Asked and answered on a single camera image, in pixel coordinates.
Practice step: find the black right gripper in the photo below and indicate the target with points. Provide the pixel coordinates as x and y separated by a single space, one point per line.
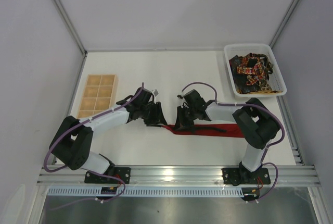
185 115

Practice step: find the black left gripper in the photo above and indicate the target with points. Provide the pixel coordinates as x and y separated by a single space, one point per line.
151 113

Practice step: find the red necktie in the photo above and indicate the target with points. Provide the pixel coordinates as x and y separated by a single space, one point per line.
230 130

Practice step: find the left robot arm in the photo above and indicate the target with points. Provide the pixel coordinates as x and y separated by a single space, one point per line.
73 140

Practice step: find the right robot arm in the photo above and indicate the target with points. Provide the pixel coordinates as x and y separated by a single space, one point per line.
251 121

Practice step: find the patterned dark ties pile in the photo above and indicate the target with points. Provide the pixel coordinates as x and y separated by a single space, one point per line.
251 74

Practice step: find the wooden compartment box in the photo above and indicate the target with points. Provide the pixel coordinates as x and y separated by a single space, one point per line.
98 95

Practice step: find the white plastic basket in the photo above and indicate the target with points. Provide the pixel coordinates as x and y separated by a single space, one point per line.
276 80

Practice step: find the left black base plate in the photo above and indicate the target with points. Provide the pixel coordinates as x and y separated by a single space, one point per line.
113 182

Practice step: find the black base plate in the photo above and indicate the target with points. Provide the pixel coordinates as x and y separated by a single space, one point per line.
113 182
238 176

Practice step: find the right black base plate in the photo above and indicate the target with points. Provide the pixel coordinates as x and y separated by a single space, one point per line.
238 176

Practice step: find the aluminium mounting rail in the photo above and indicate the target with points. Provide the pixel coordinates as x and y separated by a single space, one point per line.
185 176

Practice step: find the white slotted cable duct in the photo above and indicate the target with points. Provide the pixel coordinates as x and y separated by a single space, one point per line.
141 191

